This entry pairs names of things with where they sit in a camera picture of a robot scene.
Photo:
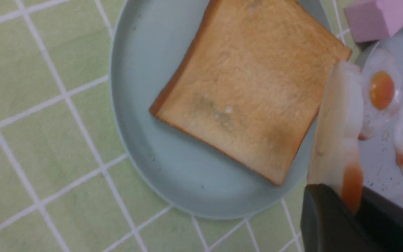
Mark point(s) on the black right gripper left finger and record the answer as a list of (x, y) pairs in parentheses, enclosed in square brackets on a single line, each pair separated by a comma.
[(327, 225)]

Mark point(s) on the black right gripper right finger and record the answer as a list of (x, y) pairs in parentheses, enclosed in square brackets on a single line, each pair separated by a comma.
[(382, 220)]

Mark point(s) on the fried egg top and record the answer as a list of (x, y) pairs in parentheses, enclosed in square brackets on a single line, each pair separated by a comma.
[(335, 159)]

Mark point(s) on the toast slice bottom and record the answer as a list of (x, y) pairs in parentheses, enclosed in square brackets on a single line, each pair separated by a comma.
[(251, 82)]

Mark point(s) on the grey egg plate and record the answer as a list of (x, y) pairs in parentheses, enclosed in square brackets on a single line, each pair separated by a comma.
[(377, 154)]

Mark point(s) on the fried egg left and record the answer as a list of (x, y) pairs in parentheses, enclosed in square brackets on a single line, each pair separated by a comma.
[(381, 90)]

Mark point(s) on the pink cube block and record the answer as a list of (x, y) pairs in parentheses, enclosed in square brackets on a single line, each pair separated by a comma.
[(373, 20)]

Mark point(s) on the green checkered tablecloth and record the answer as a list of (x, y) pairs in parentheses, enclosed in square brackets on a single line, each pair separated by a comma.
[(66, 182)]

